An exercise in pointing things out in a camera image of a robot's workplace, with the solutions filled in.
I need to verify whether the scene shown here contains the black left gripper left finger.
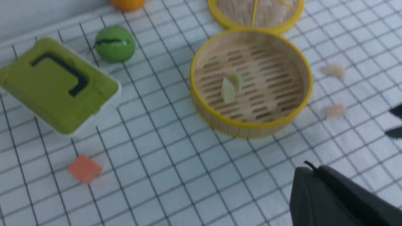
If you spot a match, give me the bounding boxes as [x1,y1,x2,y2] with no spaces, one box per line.
[290,161,349,226]

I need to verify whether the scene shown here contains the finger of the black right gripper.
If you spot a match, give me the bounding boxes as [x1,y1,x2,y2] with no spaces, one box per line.
[385,127,402,139]
[389,104,402,119]

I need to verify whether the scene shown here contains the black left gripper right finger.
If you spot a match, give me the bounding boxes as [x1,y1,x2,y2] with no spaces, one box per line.
[316,166,402,226]

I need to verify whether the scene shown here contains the pink dumpling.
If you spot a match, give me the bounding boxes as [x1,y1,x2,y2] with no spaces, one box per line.
[326,104,346,120]

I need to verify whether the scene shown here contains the white dumpling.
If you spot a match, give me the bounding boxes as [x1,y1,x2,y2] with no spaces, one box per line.
[322,63,346,80]

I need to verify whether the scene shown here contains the pale green dumpling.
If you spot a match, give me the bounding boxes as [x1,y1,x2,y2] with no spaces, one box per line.
[231,72,245,91]
[221,78,235,104]

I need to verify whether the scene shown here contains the bamboo steamer tray yellow rim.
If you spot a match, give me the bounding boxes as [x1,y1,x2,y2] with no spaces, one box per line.
[190,28,313,138]

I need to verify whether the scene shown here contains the bamboo steamer lid yellow rim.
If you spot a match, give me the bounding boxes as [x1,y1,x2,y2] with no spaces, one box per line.
[207,0,305,34]

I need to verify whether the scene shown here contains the white grid tablecloth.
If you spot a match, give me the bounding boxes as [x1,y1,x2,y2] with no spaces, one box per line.
[0,0,402,226]

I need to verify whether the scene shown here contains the orange foam cube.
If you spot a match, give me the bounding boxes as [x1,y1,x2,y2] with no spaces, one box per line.
[67,154,102,185]

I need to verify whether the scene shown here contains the green toy watermelon ball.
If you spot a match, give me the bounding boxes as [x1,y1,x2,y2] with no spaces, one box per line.
[93,26,136,63]

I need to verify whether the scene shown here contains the orange toy fruit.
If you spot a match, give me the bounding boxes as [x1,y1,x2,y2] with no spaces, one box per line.
[109,0,146,12]

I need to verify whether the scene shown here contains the green white lidded box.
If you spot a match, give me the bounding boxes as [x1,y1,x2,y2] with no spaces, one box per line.
[1,37,122,138]

